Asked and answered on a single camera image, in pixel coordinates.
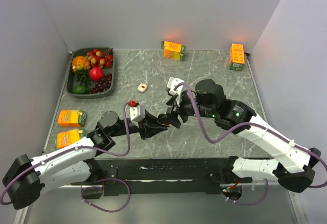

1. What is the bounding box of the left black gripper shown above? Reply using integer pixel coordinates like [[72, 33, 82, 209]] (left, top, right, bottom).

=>
[[110, 108, 167, 140]]

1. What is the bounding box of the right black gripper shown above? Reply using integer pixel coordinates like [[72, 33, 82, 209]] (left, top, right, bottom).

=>
[[160, 89, 217, 128]]

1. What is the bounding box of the beige earbud charging case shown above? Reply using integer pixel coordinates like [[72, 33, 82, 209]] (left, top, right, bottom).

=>
[[137, 83, 148, 93]]

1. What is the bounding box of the black earbud charging case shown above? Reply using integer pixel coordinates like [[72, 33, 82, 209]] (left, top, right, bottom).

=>
[[157, 114, 170, 127]]

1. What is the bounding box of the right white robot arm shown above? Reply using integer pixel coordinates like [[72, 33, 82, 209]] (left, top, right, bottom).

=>
[[166, 77, 322, 193]]

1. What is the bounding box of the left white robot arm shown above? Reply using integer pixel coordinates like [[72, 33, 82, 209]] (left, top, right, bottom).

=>
[[1, 108, 169, 210]]

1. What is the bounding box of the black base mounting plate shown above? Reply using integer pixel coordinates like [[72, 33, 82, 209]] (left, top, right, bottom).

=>
[[75, 156, 252, 196]]

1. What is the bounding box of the dark purple grape bunch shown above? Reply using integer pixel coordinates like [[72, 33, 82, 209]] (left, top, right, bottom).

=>
[[90, 73, 112, 94]]

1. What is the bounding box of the orange juice box back centre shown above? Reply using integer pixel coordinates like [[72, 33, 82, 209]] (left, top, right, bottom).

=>
[[161, 41, 186, 61]]

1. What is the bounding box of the orange juice box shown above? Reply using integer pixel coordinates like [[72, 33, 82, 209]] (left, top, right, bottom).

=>
[[229, 43, 245, 71], [55, 128, 87, 150], [161, 41, 186, 61], [57, 110, 87, 127]]

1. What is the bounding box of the red apple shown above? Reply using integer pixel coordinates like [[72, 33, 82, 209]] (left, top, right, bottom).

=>
[[89, 68, 104, 81]]

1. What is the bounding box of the orange juice box left upper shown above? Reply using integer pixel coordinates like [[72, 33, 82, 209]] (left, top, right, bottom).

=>
[[57, 110, 87, 127]]

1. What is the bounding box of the green avocado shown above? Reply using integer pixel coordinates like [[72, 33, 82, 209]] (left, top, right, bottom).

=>
[[71, 85, 88, 95]]

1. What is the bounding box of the red cherry bunch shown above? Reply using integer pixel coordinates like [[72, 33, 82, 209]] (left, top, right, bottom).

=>
[[86, 48, 113, 69]]

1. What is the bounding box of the orange juice box left lower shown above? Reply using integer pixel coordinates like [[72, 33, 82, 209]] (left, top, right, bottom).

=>
[[55, 128, 87, 150]]

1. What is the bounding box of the orange juice box back right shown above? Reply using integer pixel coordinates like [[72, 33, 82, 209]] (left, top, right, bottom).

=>
[[229, 43, 245, 71]]

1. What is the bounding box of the dark grey fruit tray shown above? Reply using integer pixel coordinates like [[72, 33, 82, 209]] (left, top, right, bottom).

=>
[[65, 47, 115, 99]]

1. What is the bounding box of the orange yellow flower pineapple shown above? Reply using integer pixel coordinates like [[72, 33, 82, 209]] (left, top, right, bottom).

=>
[[71, 56, 91, 86]]

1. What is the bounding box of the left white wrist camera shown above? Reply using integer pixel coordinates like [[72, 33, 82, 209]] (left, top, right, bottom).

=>
[[128, 100, 146, 123]]

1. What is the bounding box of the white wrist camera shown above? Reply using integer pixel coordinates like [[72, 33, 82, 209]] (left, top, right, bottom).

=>
[[166, 77, 184, 106], [128, 100, 146, 123]]

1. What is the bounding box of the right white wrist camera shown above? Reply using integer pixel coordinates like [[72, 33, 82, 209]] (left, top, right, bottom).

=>
[[166, 77, 184, 106]]

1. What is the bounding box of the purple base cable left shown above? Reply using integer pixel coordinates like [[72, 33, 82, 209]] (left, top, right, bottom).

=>
[[81, 178, 131, 213]]

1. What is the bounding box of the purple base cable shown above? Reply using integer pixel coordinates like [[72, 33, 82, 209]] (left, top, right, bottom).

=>
[[221, 179, 270, 207], [81, 178, 131, 213]]

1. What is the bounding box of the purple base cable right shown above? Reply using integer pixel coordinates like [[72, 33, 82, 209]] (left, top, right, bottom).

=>
[[221, 179, 270, 207]]

